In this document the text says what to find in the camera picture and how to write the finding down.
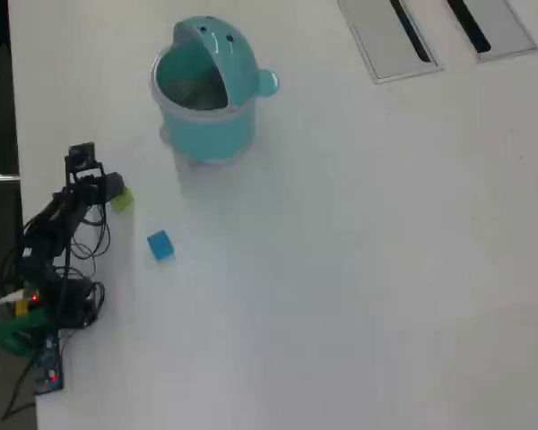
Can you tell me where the green table clamp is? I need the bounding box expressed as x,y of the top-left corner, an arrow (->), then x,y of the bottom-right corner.
0,308 -> 46,357

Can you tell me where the white flat cable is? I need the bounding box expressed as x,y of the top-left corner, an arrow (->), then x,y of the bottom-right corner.
0,289 -> 28,322

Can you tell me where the teal whale-shaped bin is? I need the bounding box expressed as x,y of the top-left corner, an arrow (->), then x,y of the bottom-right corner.
150,15 -> 282,167

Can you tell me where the long black power cable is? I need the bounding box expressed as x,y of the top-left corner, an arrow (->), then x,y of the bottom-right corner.
2,340 -> 44,421

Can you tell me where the silver desk cable grommet plate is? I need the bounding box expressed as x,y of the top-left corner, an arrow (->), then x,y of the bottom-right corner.
438,0 -> 538,64
335,0 -> 445,86

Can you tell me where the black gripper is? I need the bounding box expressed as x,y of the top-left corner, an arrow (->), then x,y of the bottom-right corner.
62,163 -> 126,207

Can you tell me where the blue circuit board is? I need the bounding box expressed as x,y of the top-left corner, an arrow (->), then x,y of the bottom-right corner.
30,333 -> 65,396

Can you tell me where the green lego block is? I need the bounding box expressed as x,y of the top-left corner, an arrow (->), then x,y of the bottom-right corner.
110,187 -> 135,212

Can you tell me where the blue lego block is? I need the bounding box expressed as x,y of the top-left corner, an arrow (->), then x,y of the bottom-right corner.
146,229 -> 176,261

